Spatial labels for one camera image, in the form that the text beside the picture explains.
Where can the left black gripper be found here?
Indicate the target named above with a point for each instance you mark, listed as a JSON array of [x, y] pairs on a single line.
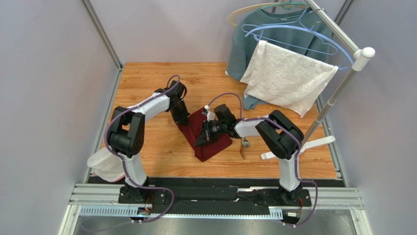
[[182, 119]]

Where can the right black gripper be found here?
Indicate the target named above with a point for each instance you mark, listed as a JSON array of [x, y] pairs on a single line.
[[207, 132]]

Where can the dark red cloth napkin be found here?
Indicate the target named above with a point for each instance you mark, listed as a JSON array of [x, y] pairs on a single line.
[[192, 132]]

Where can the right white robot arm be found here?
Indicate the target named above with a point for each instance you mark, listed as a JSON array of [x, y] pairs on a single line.
[[281, 135]]

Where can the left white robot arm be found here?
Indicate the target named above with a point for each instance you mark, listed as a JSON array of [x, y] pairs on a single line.
[[124, 136]]

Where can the silver metal spoon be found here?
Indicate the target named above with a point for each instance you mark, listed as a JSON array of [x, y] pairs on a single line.
[[245, 143]]

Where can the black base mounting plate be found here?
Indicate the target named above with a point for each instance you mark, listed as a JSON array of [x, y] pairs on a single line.
[[209, 196]]

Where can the white mesh bag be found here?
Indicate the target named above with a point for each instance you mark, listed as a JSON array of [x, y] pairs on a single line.
[[106, 165]]

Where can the white towel on hanger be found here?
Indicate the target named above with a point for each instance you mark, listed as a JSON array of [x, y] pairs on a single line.
[[285, 78]]

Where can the beige wooden hanger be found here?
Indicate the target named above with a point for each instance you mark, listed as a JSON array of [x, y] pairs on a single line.
[[251, 8]]

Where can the light blue clothes hanger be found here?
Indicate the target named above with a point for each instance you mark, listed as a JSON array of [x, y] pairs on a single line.
[[302, 32]]

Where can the teal sweatshirt on hanger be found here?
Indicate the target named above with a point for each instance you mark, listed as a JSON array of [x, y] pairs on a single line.
[[241, 53]]

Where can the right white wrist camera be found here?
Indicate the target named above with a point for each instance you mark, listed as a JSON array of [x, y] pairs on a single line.
[[208, 113]]

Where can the aluminium frame rail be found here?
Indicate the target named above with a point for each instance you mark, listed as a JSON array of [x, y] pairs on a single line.
[[89, 8]]

